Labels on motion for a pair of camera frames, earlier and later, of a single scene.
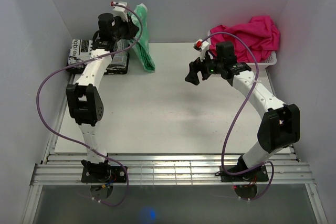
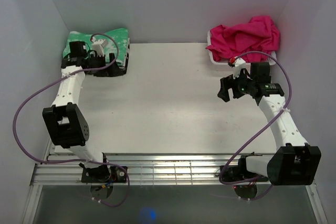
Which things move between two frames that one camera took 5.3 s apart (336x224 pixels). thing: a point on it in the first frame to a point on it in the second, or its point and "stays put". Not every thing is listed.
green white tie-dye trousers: [142, 50] to [117, 39]
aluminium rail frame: [167, 169] stays put
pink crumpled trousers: [260, 35] stays put
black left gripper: [131, 29] to [112, 71]
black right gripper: [195, 67] to [228, 82]
